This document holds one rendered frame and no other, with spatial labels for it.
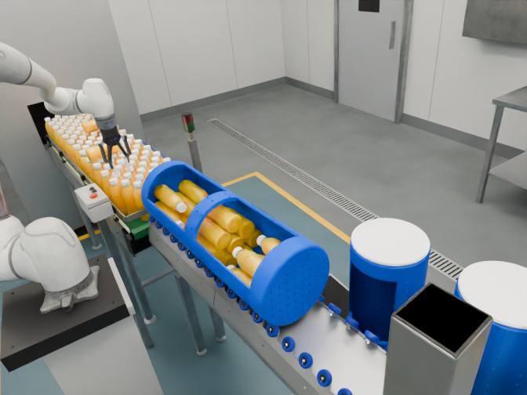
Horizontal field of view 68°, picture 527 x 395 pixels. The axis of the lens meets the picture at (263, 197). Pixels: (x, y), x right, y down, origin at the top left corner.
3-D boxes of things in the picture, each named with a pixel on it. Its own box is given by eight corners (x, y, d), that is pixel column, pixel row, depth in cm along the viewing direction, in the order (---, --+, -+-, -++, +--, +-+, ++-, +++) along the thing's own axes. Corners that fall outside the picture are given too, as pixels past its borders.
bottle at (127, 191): (144, 215, 200) (135, 184, 190) (131, 220, 197) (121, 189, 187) (140, 209, 205) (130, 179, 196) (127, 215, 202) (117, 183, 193)
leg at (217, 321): (219, 344, 237) (201, 266, 204) (215, 338, 241) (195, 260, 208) (227, 338, 240) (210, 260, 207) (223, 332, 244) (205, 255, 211)
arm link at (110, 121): (117, 113, 172) (121, 126, 175) (110, 109, 179) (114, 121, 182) (96, 119, 168) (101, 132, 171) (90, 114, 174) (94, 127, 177)
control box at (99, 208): (93, 223, 180) (86, 204, 175) (81, 207, 194) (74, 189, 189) (114, 214, 185) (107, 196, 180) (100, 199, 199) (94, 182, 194)
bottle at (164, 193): (159, 181, 174) (179, 196, 161) (171, 187, 179) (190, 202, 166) (150, 194, 174) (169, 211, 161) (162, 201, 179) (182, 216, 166)
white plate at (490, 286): (590, 313, 109) (588, 317, 109) (514, 252, 132) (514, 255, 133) (501, 338, 105) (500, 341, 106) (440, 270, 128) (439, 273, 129)
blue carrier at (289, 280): (264, 343, 120) (260, 271, 106) (147, 226, 181) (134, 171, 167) (328, 299, 135) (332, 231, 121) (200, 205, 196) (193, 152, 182)
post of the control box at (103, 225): (147, 348, 240) (94, 214, 187) (144, 344, 242) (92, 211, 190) (153, 345, 242) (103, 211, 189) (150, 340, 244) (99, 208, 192)
